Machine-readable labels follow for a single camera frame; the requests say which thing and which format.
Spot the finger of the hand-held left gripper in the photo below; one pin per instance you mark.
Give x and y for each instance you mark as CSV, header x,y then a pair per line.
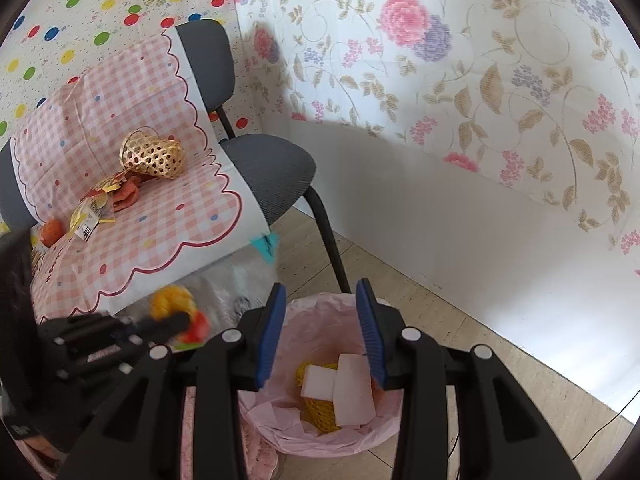
x,y
160,327

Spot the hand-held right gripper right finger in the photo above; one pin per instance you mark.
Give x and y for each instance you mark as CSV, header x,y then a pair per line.
x,y
372,340

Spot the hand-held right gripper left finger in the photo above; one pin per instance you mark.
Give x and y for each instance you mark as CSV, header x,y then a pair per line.
x,y
269,332

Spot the yellow red snack wrapper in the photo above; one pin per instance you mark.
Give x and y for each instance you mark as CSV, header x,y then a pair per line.
x,y
172,301

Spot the pink-lined waste bin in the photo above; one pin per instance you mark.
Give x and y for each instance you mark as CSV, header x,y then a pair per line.
x,y
300,440

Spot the white foam block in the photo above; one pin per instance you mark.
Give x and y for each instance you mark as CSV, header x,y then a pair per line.
x,y
355,390
320,382

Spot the teal paper flag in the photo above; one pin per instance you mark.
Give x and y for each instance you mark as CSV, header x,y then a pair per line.
x,y
265,246

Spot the yellow foam net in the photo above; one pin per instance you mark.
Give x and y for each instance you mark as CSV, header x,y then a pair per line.
x,y
320,416

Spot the red apple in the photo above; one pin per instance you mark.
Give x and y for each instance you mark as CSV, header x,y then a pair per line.
x,y
50,233

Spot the orange peel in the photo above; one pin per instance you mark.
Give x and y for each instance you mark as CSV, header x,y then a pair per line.
x,y
127,196

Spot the gold red snack wrapper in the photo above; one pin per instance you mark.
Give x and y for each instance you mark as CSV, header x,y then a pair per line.
x,y
106,186

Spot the grey office chair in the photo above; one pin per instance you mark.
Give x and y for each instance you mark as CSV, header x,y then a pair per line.
x,y
280,170

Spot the woven bamboo basket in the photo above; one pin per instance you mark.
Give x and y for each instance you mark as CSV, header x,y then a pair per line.
x,y
155,157

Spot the pink checked cloth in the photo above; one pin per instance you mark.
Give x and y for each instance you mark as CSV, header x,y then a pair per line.
x,y
150,110

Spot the floral wall sheet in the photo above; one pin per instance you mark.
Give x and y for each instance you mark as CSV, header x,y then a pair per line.
x,y
450,85

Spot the polka dot wall sheet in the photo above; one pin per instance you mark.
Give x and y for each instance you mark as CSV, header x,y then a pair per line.
x,y
75,20

